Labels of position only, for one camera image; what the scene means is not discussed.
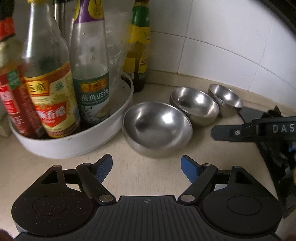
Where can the large steel bowl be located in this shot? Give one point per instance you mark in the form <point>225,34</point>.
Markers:
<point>157,129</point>

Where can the red-label dark sauce bottle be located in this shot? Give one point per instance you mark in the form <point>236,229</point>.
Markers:
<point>16,102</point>

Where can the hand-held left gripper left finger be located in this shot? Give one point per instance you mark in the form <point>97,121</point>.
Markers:
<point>103,169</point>

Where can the black gas stove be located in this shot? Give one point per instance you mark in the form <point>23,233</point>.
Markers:
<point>270,162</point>

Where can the small steel bowl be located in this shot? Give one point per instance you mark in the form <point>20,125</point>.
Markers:
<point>225,98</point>

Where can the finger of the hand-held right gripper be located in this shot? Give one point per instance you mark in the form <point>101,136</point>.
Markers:
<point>222,132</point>

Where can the medium steel bowl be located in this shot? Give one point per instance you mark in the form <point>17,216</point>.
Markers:
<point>195,104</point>

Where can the yellow-cap vinegar bottle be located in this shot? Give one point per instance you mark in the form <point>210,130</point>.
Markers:
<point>50,97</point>

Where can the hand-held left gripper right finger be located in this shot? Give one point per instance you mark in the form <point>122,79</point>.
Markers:
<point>188,169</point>

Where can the black range hood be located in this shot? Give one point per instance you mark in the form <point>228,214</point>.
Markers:
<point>285,11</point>

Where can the green yellow-label sauce bottle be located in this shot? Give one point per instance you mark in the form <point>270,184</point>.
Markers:
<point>136,58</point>

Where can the white two-tier spice rack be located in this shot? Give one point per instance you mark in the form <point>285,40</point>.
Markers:
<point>69,146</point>

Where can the purple-neck soy sauce bottle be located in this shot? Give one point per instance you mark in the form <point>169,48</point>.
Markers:
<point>91,92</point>

